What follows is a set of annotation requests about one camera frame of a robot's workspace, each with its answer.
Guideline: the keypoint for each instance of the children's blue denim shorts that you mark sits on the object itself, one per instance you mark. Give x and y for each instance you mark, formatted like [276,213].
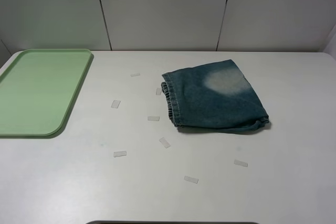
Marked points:
[213,96]

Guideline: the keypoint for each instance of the light green plastic tray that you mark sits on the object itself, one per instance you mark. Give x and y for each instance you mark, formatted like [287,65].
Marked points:
[38,89]

